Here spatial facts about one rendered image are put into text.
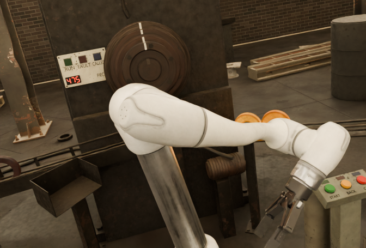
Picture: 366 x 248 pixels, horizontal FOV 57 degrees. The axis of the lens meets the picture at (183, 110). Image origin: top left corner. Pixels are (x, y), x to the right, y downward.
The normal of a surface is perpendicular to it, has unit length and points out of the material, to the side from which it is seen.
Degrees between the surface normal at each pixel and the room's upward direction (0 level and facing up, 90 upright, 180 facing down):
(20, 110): 90
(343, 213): 90
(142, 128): 98
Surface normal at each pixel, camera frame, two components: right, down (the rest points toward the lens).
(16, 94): 0.18, 0.30
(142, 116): 0.16, 0.02
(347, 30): -0.72, 0.34
